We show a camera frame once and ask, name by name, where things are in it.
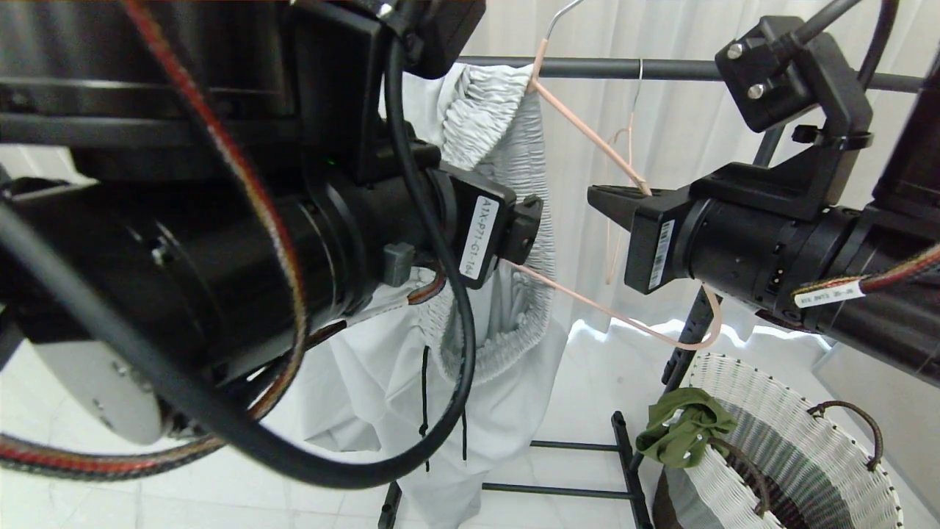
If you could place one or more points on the black clothes rack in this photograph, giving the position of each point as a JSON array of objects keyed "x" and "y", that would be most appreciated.
[{"x": 624, "y": 68}]

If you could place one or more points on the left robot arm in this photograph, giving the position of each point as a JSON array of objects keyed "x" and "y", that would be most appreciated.
[{"x": 147, "y": 242}]

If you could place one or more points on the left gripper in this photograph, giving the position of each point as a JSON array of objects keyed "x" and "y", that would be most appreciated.
[{"x": 485, "y": 235}]

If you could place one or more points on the pink clothes hanger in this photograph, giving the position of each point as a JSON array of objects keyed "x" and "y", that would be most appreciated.
[
  {"x": 630, "y": 147},
  {"x": 538, "y": 66}
]

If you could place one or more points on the pale grey shorts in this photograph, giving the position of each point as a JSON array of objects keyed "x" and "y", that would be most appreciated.
[{"x": 507, "y": 132}]

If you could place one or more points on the green garment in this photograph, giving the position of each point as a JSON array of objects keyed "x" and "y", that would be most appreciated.
[{"x": 683, "y": 433}]

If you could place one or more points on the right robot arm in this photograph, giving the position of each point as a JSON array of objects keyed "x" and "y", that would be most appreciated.
[{"x": 910, "y": 162}]

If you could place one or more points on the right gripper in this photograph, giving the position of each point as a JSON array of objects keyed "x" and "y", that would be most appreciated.
[{"x": 749, "y": 250}]

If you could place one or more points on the white laundry basket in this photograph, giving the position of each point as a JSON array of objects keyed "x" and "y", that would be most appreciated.
[{"x": 808, "y": 455}]

